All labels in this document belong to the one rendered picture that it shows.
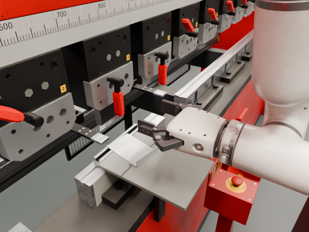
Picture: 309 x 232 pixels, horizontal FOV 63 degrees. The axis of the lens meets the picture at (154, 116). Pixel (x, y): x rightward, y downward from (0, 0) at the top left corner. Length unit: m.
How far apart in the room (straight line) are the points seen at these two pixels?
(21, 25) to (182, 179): 0.48
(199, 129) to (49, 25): 0.31
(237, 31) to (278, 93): 2.41
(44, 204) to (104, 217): 1.30
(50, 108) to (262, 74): 0.36
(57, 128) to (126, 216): 0.34
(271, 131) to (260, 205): 1.56
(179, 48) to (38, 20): 0.51
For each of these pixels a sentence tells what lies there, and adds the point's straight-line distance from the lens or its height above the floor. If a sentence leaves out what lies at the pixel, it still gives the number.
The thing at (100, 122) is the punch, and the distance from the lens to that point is 0.68.
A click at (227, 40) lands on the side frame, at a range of 2.80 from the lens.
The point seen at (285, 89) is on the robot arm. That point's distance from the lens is 0.36.
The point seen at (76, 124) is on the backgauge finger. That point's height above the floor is 1.00.
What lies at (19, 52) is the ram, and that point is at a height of 1.35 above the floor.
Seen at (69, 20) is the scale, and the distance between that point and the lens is 0.50.
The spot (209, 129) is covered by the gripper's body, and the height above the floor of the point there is 1.21.
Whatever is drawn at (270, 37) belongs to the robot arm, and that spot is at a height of 1.40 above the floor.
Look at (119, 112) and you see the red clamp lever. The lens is 0.60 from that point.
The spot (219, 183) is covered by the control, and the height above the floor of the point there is 0.78.
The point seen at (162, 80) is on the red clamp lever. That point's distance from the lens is 0.74.
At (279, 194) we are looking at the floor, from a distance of 2.14.
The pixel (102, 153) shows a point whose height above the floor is 1.00.
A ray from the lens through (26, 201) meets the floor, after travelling 2.10.
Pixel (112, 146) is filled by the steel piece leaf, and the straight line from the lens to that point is 0.76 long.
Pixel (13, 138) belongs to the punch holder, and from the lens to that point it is 0.48.
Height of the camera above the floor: 1.48
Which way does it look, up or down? 33 degrees down
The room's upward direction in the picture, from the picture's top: straight up
